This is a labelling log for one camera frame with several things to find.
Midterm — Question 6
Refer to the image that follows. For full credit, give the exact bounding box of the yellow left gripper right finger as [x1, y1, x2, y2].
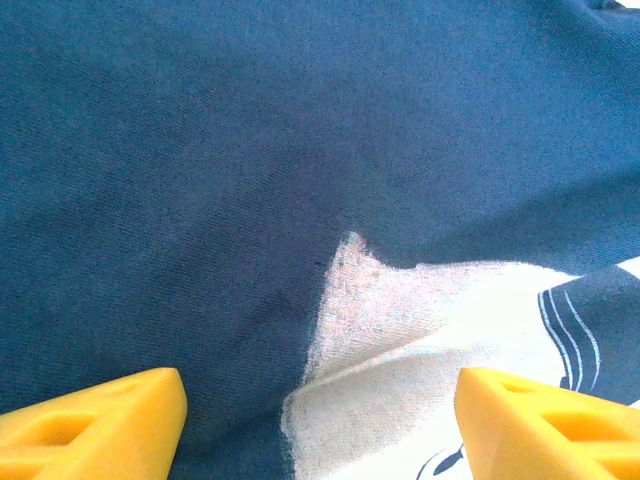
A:
[455, 367, 640, 480]

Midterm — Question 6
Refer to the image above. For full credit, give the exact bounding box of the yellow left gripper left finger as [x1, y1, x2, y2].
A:
[0, 367, 189, 480]

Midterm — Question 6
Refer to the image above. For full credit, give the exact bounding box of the dark blue t-shirt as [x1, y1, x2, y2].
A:
[0, 0, 640, 480]

